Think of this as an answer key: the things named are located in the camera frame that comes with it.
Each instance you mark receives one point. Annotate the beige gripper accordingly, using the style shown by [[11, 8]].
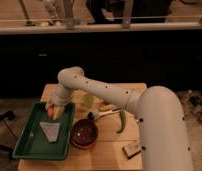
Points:
[[58, 110]]

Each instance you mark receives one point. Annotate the orange red apple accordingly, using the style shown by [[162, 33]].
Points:
[[50, 112]]

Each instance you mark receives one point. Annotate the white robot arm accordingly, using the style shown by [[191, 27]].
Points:
[[162, 127]]

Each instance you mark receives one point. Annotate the green plastic tray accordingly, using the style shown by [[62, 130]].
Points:
[[43, 138]]

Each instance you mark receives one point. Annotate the grey folded cloth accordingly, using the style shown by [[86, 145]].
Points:
[[51, 131]]

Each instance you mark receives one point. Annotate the green plastic cup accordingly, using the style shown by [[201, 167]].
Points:
[[88, 100]]

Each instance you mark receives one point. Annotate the dark red bowl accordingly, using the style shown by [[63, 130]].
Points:
[[84, 134]]

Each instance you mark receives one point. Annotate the yellow banana piece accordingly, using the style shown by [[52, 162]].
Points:
[[106, 107]]

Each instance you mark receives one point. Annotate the black stand legs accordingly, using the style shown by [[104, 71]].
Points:
[[5, 146]]

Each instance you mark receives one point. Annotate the green chili pepper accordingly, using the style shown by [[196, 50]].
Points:
[[122, 116]]

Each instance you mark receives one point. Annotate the wooden block eraser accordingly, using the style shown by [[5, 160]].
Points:
[[131, 149]]

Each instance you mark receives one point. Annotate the white handled brush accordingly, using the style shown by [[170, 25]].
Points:
[[94, 115]]

